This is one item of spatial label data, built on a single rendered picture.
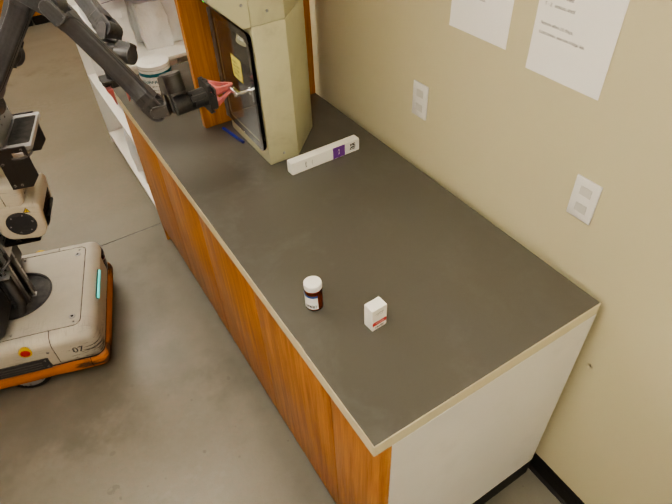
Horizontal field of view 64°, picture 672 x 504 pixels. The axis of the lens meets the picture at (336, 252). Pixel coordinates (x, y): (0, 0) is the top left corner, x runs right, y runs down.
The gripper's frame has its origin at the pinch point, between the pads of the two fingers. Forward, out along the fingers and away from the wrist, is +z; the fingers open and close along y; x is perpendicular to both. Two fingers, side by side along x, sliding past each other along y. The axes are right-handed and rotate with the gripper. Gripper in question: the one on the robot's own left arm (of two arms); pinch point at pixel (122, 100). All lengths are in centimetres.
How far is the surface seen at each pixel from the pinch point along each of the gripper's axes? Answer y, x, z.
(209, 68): 31.0, -9.0, -7.0
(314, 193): 39, -69, 15
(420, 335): 31, -133, 14
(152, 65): 18.4, 23.8, 0.7
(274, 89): 39, -46, -12
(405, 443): 14, -150, 21
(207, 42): 32.1, -8.9, -16.1
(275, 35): 41, -46, -28
